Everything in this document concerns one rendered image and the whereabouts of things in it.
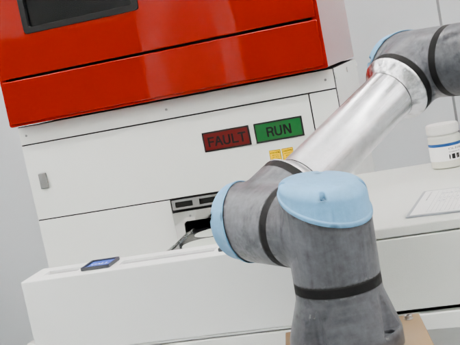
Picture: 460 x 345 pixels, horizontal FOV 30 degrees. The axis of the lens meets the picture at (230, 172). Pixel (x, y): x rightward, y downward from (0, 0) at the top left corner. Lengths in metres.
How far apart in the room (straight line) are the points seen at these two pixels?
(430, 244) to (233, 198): 0.37
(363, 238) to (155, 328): 0.56
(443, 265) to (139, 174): 0.96
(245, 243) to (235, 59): 0.89
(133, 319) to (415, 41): 0.68
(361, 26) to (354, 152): 2.22
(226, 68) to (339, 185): 0.96
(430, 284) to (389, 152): 2.12
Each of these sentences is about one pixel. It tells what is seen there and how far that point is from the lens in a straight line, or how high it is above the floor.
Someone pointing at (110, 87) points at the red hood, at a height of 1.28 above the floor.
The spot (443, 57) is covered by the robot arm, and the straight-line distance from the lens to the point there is 1.38.
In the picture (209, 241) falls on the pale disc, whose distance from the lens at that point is 1.91.
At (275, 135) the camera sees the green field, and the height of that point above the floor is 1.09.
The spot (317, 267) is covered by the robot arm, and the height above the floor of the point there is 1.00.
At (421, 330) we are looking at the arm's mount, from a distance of 1.20.
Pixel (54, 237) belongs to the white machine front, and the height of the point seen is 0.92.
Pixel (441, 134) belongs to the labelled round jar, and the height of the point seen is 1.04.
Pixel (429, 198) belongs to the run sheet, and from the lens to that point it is 1.59.
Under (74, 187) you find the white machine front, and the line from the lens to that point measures 2.22.
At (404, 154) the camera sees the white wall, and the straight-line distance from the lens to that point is 3.53.
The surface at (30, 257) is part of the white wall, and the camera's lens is 4.02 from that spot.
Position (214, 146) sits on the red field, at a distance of 2.08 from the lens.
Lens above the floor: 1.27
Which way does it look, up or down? 7 degrees down
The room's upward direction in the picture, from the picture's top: 11 degrees counter-clockwise
